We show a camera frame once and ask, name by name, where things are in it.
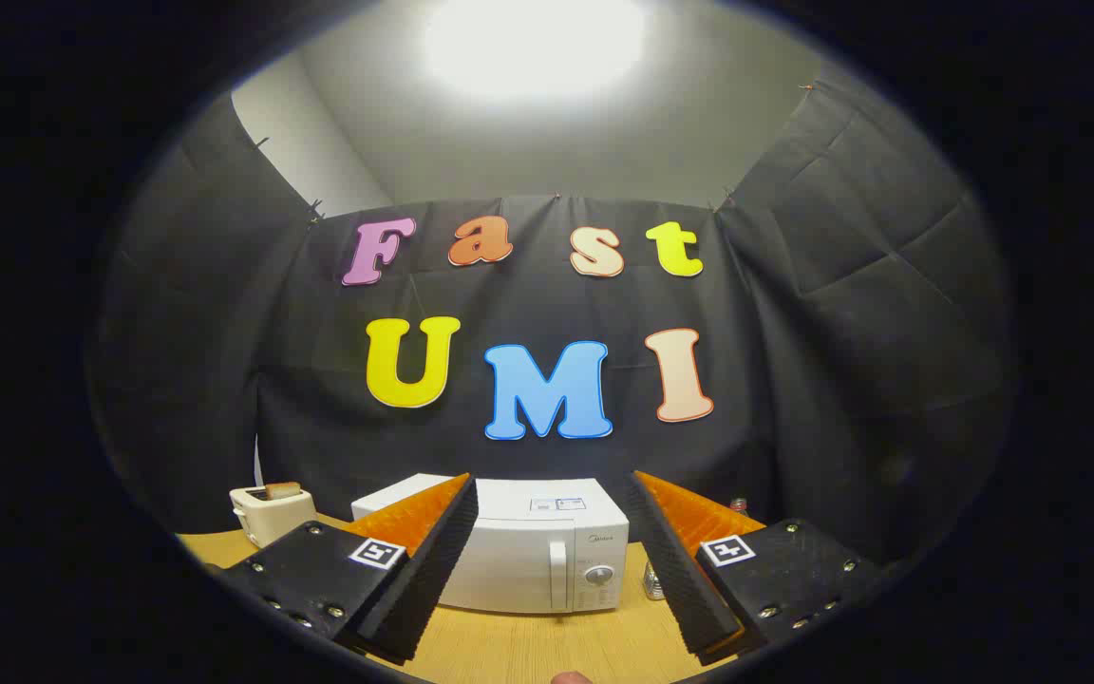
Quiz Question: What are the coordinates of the white toaster oven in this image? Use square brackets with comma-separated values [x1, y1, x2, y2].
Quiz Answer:
[350, 472, 631, 616]

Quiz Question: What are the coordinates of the white bread toaster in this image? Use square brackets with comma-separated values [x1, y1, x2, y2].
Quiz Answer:
[229, 483, 318, 549]

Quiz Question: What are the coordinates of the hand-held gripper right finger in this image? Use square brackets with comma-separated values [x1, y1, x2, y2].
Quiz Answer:
[625, 470, 890, 666]

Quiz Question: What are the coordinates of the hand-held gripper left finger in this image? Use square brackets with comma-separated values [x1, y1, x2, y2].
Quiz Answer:
[215, 472, 480, 666]

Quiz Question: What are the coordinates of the black backdrop cloth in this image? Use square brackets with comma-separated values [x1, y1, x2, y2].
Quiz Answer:
[91, 66, 1018, 571]

